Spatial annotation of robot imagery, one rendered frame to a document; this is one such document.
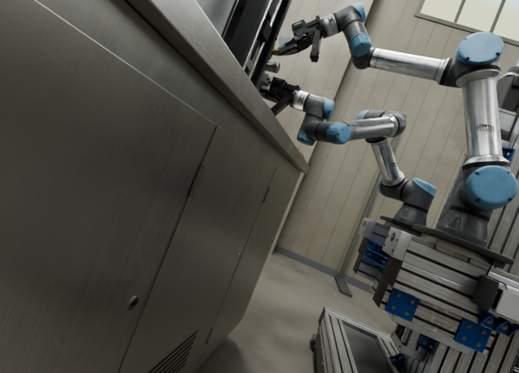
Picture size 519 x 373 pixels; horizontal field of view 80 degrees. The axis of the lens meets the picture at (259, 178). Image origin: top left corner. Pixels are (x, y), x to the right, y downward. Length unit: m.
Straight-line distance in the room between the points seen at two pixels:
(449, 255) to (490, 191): 0.25
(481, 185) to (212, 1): 0.94
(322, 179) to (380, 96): 1.21
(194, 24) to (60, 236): 0.24
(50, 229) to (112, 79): 0.15
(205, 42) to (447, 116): 3.98
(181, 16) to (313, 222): 3.57
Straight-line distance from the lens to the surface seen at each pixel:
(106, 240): 0.40
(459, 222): 1.20
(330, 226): 3.83
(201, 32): 0.36
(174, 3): 0.32
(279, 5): 1.02
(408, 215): 1.64
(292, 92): 1.29
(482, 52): 1.19
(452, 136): 4.22
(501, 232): 1.45
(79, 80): 0.30
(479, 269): 1.21
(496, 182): 1.07
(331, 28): 1.33
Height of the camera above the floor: 0.76
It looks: level
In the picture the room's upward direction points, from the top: 22 degrees clockwise
